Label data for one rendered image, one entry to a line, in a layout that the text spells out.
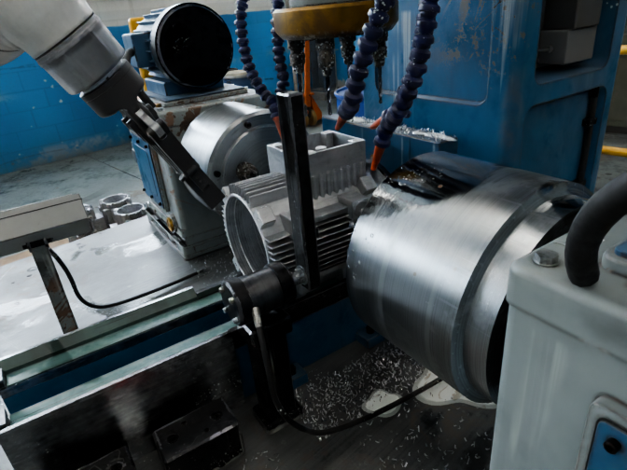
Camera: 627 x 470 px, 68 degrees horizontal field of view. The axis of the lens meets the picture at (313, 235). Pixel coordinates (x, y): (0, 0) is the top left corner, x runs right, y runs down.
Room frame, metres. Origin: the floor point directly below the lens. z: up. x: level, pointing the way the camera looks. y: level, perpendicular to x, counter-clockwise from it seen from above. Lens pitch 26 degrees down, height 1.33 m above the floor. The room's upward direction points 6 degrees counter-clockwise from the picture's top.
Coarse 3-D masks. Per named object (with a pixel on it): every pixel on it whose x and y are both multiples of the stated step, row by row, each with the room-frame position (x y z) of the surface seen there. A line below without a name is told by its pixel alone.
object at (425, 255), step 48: (384, 192) 0.49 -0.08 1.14; (432, 192) 0.45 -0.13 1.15; (480, 192) 0.42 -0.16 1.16; (528, 192) 0.40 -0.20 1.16; (576, 192) 0.42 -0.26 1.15; (384, 240) 0.44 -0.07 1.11; (432, 240) 0.40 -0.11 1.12; (480, 240) 0.37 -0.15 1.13; (528, 240) 0.35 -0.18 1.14; (384, 288) 0.42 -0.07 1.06; (432, 288) 0.37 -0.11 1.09; (480, 288) 0.35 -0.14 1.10; (384, 336) 0.44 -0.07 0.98; (432, 336) 0.36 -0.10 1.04; (480, 336) 0.33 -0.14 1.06; (480, 384) 0.33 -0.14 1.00
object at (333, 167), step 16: (272, 144) 0.73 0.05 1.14; (320, 144) 0.78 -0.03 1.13; (336, 144) 0.77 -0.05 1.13; (352, 144) 0.69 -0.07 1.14; (272, 160) 0.72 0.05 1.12; (320, 160) 0.66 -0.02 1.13; (336, 160) 0.68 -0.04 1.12; (352, 160) 0.69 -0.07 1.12; (320, 176) 0.66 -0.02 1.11; (336, 176) 0.67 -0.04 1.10; (352, 176) 0.69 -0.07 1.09; (320, 192) 0.66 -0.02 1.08; (336, 192) 0.67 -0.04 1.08
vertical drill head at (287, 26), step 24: (312, 0) 0.69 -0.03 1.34; (336, 0) 0.68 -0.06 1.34; (360, 0) 0.69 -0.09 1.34; (288, 24) 0.69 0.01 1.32; (312, 24) 0.67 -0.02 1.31; (336, 24) 0.66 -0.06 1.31; (360, 24) 0.66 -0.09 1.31; (384, 24) 0.68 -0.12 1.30; (288, 48) 0.75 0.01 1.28; (384, 48) 0.73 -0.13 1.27
